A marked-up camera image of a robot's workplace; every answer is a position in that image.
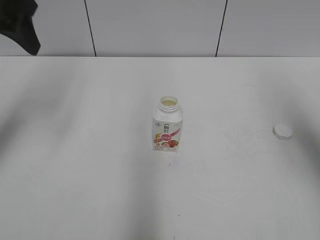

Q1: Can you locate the white yili yogurt bottle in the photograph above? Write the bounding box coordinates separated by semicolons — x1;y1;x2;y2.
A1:
151;96;183;152

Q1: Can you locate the white plastic bottle cap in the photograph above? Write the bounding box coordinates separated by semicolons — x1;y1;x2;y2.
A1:
272;123;294;139

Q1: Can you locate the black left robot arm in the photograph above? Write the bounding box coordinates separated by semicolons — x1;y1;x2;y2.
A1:
0;0;41;56

